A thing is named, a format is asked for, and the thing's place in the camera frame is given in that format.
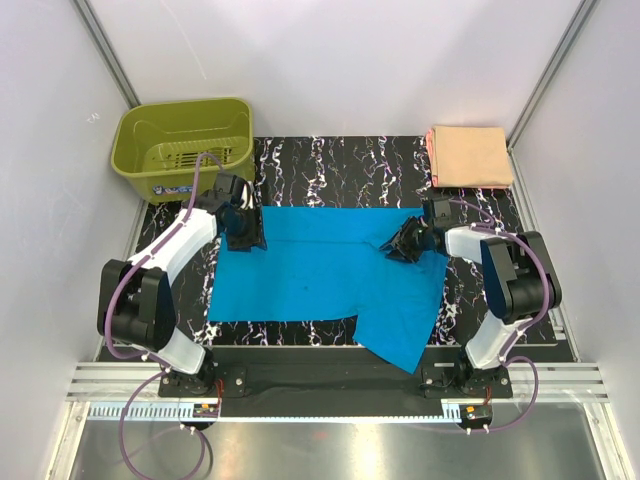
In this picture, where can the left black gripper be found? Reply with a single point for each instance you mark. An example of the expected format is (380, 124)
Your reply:
(255, 237)

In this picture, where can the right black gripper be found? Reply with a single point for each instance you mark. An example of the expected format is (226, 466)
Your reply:
(392, 244)

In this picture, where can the blue t shirt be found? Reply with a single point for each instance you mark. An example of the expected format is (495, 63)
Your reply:
(324, 263)

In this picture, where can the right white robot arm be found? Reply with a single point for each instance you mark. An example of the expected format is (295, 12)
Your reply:
(520, 287)

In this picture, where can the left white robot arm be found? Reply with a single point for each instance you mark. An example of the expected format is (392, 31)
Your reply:
(136, 313)

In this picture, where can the black marbled table mat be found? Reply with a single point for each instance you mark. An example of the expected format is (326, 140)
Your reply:
(369, 171)

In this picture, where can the folded peach t shirt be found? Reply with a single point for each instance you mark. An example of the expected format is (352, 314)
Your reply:
(468, 157)

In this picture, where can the olive green plastic basket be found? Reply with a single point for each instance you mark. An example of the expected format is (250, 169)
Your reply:
(157, 145)

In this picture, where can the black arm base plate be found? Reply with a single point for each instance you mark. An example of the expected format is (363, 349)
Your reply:
(238, 380)

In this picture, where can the aluminium frame rail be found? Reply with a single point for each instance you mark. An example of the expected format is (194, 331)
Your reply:
(577, 382)

